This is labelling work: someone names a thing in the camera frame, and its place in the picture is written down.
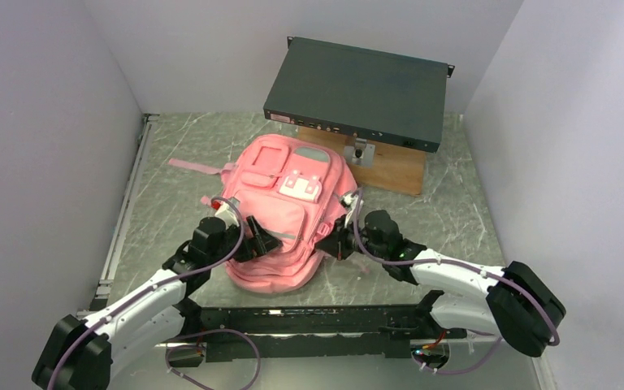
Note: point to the silver side rail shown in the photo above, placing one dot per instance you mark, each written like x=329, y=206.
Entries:
x=104, y=285

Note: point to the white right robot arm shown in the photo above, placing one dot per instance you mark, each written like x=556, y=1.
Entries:
x=511, y=302

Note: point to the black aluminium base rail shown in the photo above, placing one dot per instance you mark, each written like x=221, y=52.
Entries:
x=313, y=331

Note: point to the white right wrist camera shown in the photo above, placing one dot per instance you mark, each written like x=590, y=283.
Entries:
x=352, y=202

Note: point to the grey metal bracket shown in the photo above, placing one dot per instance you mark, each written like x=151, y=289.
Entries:
x=359, y=152

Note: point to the pink student backpack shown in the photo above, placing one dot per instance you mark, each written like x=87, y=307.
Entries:
x=294, y=190

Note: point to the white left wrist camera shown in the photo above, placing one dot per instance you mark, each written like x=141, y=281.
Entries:
x=228, y=215

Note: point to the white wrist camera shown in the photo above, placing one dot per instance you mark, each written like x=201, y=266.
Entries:
x=352, y=202
x=228, y=215

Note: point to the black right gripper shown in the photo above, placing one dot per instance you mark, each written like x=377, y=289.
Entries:
x=333, y=244

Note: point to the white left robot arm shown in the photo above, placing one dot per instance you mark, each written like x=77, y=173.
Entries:
x=87, y=353

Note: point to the wooden support block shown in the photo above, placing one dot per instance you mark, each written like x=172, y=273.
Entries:
x=394, y=168

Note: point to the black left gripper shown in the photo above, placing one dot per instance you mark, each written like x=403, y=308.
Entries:
x=259, y=244

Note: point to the dark green rack device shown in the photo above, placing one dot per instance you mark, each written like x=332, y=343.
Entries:
x=374, y=95

